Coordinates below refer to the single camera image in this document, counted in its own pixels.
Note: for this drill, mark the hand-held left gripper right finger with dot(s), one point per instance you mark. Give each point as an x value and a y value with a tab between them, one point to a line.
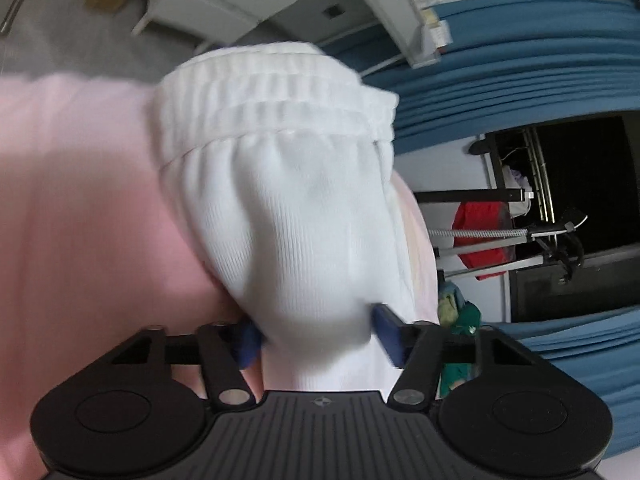
387	332

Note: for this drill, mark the dark window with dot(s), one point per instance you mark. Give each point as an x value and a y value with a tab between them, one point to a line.
590	185

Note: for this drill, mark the red cloth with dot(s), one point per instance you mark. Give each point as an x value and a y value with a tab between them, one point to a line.
482	232

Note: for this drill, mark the yellow-green cloth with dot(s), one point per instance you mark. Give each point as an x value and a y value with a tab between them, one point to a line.
447	305

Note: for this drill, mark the green garment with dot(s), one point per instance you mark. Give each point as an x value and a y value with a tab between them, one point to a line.
462	345

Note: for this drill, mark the pastel pink bedspread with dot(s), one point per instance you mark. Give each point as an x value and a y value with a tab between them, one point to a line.
75	240

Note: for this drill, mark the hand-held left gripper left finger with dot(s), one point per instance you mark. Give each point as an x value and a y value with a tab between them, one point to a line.
245	347

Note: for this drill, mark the silver garment steamer stand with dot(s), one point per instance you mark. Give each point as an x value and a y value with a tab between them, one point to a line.
505	247

